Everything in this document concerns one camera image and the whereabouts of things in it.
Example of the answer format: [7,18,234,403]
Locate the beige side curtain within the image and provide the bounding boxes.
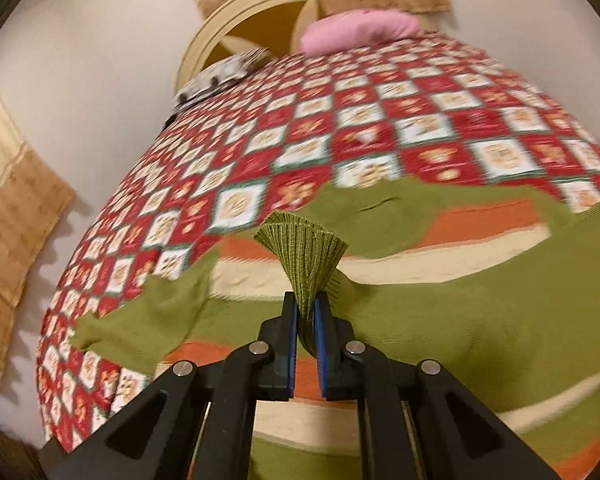
[0,96,74,389]

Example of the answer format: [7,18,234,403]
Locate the cream round wooden headboard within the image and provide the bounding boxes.
[174,0,322,90]

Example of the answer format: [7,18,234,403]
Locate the red checkered bear bedspread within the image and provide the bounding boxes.
[37,32,600,450]

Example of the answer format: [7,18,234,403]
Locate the green orange cream knit sweater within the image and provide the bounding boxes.
[70,178,600,479]

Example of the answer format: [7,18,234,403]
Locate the white black patterned pillow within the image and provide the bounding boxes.
[173,48,274,113]

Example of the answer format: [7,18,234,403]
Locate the pink pillow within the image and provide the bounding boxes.
[300,9,422,56]

